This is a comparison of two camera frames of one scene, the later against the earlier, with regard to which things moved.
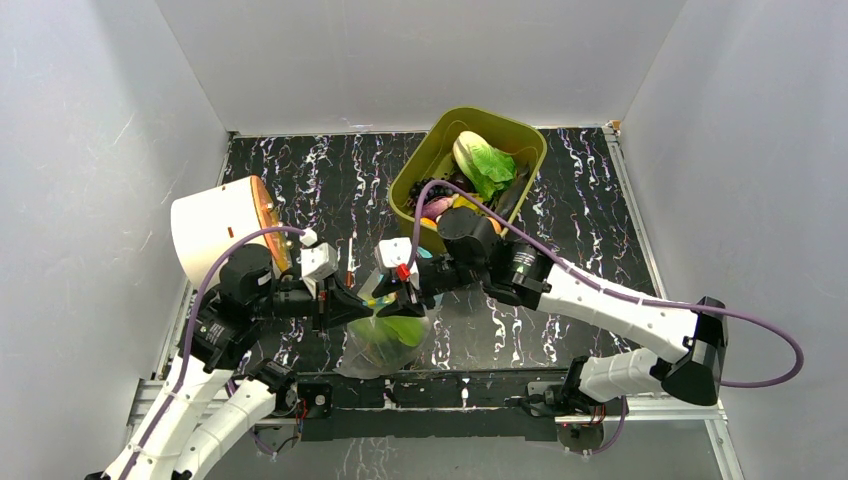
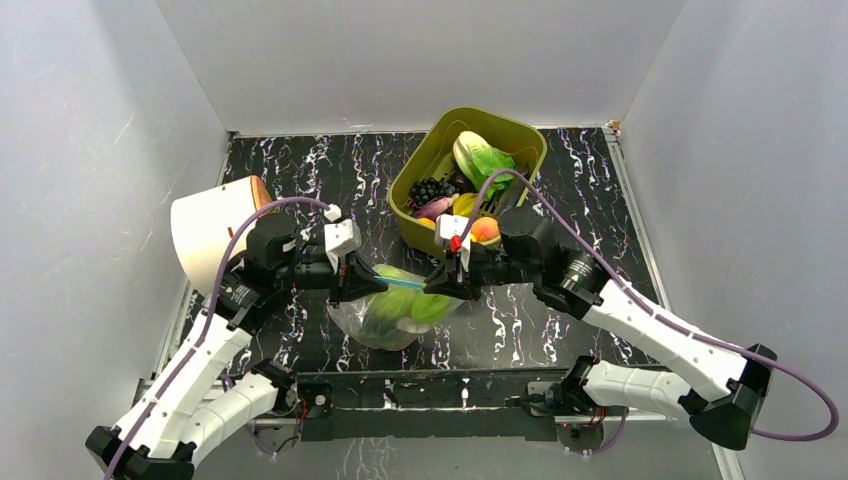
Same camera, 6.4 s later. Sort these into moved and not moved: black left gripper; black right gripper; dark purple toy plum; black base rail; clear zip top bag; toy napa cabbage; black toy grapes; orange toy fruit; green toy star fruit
Moved: black right gripper; clear zip top bag; black left gripper; green toy star fruit
Not moved: orange toy fruit; toy napa cabbage; black toy grapes; black base rail; dark purple toy plum
